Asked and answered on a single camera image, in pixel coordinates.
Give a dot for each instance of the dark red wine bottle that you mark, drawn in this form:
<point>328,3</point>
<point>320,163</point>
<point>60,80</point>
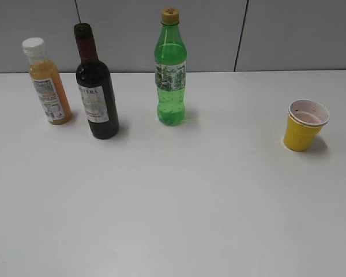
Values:
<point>95,86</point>

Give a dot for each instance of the yellow paper cup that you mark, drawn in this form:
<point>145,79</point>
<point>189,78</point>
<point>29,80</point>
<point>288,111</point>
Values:
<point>306,118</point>

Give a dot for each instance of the green soda bottle yellow cap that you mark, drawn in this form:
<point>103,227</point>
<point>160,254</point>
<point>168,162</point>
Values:
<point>170,70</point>

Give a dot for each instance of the orange juice bottle white cap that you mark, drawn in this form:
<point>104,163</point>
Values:
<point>47,82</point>

